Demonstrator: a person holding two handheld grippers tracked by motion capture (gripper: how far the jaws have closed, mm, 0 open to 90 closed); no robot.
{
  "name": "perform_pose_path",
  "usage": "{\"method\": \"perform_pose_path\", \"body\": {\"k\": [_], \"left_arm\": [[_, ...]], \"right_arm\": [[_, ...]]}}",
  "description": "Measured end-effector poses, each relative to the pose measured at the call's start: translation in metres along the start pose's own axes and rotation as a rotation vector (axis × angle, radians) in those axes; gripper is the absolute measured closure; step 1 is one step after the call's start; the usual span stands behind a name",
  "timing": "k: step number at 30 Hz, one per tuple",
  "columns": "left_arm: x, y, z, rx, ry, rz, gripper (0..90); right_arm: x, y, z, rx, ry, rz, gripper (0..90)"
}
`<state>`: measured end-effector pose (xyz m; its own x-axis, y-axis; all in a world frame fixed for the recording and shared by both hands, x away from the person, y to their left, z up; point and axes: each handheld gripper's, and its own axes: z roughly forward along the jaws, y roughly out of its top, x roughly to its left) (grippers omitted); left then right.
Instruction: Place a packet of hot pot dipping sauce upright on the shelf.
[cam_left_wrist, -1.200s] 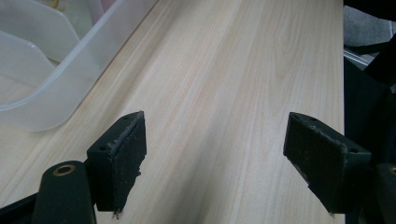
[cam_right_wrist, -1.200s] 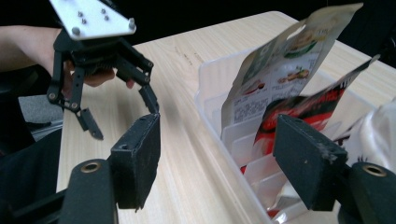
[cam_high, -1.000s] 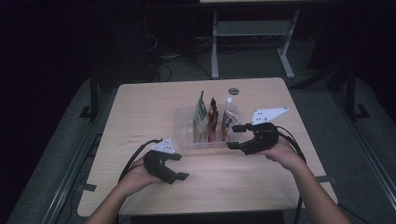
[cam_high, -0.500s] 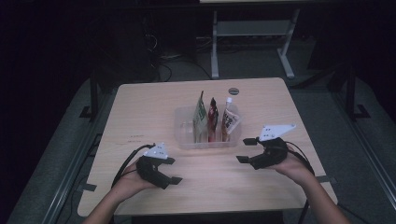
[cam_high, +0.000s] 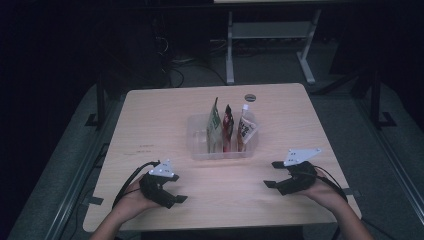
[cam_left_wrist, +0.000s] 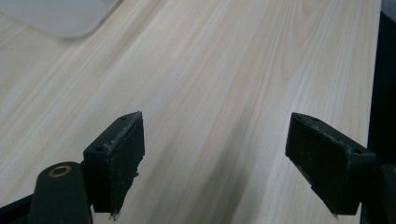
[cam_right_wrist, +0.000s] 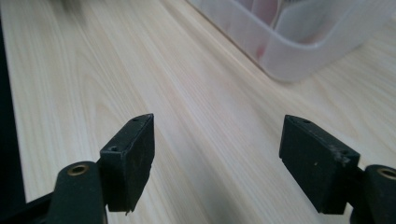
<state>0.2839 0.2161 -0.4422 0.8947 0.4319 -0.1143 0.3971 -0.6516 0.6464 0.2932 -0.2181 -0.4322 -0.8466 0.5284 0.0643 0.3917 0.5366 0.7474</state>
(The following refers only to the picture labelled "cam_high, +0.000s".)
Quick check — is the person's right hand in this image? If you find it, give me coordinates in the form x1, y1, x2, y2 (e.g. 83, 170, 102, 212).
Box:
299, 169, 350, 215

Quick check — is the white metal desk frame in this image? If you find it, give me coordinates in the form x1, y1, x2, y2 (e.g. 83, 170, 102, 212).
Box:
225, 9, 323, 85

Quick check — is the right hand-held gripper cable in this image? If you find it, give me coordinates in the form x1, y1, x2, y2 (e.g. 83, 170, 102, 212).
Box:
313, 165, 349, 240

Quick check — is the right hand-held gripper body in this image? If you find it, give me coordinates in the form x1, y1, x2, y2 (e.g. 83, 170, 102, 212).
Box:
275, 147, 323, 197

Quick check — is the black metal stand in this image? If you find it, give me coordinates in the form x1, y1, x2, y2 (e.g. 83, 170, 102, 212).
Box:
367, 68, 398, 131
84, 74, 108, 131

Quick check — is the red and black snack packet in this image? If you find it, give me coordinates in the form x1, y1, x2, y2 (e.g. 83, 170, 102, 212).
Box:
222, 104, 235, 154

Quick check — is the orange snack packet red edge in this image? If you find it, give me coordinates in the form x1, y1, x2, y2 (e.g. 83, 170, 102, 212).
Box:
236, 103, 259, 153

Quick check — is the clear plastic container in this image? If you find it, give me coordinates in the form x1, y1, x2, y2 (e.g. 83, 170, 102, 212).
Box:
185, 111, 260, 161

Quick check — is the hand-held gripper cable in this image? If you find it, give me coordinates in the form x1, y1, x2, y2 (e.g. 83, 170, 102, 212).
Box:
313, 165, 349, 240
111, 160, 161, 210

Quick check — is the person's left hand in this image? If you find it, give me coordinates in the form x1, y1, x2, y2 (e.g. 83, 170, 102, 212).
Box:
111, 178, 162, 222

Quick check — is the left hand-held gripper cable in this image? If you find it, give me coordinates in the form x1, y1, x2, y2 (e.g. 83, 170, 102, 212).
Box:
111, 160, 161, 210

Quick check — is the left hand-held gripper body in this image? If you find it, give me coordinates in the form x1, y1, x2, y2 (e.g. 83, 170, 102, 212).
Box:
138, 159, 178, 210

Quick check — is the black floor cable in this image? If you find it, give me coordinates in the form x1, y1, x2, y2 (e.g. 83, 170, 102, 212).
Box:
168, 62, 228, 89

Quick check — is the grey metal floor rail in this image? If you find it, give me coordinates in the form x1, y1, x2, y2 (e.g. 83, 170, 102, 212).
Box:
43, 99, 125, 240
353, 96, 424, 216

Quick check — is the green and white snack packet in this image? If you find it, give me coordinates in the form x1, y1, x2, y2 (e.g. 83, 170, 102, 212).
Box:
205, 96, 224, 155

